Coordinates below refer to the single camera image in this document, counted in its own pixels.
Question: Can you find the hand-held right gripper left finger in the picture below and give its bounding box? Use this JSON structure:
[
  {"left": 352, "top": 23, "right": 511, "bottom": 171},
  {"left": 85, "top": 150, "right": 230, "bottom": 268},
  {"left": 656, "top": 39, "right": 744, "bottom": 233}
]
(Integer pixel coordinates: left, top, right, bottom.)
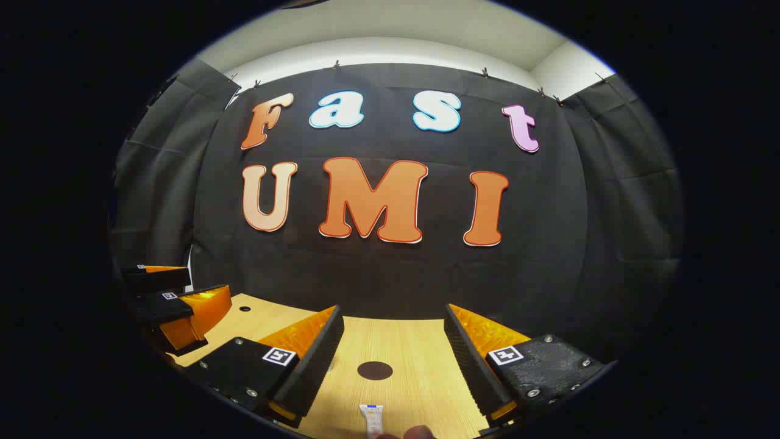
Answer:
[{"left": 183, "top": 305, "right": 346, "bottom": 429}]

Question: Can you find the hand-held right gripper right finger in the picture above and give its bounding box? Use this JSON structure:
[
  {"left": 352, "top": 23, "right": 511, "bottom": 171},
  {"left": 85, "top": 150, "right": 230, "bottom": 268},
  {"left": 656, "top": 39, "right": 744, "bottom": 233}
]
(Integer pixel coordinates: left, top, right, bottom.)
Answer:
[{"left": 443, "top": 303, "right": 610, "bottom": 435}]

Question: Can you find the dark brown round coaster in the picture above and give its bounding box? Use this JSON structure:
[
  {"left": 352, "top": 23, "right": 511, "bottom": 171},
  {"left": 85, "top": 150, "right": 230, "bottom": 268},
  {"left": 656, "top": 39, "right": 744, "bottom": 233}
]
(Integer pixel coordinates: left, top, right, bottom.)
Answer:
[{"left": 356, "top": 361, "right": 394, "bottom": 381}]

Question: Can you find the white toothpaste tube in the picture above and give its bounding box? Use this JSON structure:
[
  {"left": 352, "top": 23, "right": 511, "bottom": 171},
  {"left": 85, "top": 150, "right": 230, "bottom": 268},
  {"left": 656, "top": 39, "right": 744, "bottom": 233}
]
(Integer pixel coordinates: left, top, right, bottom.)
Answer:
[{"left": 359, "top": 404, "right": 385, "bottom": 438}]

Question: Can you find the wooden desktop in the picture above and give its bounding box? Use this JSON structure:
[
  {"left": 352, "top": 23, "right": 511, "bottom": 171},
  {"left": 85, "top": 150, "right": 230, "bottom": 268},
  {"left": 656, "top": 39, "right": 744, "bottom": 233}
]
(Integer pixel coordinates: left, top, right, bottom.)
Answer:
[{"left": 165, "top": 293, "right": 531, "bottom": 439}]

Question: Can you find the black backdrop cloth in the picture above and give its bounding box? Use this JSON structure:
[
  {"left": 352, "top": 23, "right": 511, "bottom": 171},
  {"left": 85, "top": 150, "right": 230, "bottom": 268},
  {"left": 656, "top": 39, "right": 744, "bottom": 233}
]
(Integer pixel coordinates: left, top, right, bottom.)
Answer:
[{"left": 110, "top": 58, "right": 686, "bottom": 366}]

